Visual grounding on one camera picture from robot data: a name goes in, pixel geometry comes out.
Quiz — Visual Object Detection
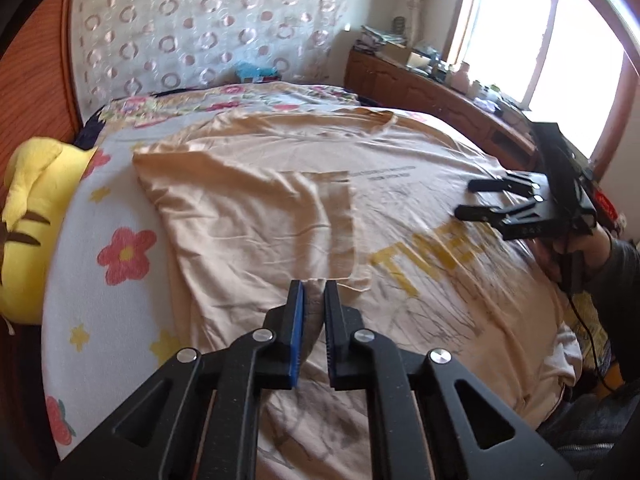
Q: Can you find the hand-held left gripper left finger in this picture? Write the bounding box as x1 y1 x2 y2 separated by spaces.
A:
50 280 306 480

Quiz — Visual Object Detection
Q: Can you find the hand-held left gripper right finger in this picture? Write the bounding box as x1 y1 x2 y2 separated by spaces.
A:
323 280 582 480

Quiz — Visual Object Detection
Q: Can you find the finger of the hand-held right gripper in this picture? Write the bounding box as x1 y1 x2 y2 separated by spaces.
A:
455 198 550 226
468 172 550 197

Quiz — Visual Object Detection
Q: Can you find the beige printed t-shirt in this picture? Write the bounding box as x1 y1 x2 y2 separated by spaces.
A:
132 107 584 480

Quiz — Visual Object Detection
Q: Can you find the person's right hand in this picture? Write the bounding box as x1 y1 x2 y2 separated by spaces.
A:
534 230 615 287

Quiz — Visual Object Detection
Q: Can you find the white bottle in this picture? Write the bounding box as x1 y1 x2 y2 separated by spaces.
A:
449 62 474 94

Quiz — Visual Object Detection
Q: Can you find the wooden cabinet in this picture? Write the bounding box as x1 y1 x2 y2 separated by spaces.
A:
345 48 542 172

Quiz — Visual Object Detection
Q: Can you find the bright window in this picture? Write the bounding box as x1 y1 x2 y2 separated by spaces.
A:
444 0 640 162

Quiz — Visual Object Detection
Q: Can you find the yellow patterned cloth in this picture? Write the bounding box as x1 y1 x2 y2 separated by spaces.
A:
574 290 617 378

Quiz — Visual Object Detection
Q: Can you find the cardboard box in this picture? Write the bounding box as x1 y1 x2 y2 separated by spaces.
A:
381 41 412 64

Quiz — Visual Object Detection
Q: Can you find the stack of papers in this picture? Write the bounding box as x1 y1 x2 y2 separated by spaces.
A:
357 25 407 54

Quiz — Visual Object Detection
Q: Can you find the white floral bed blanket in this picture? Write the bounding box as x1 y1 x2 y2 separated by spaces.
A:
41 82 617 462

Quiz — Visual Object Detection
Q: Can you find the dark grey cloth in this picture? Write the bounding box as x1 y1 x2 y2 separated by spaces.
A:
537 384 640 480

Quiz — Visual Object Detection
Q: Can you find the colourful floral quilt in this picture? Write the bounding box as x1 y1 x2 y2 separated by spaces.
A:
99 82 362 129

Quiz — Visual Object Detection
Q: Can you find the blue packet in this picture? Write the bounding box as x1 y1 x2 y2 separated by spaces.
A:
235 61 279 84

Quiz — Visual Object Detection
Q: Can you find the yellow plush toy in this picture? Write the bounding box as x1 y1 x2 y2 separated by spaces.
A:
0 136 99 334

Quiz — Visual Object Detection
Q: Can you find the circle patterned curtain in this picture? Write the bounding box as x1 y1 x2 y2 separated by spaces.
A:
67 0 372 112

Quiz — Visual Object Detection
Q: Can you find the wooden headboard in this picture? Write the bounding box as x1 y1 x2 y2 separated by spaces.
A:
0 0 85 202

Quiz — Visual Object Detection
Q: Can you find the black cable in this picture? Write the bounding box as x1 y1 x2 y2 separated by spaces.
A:
570 280 623 397

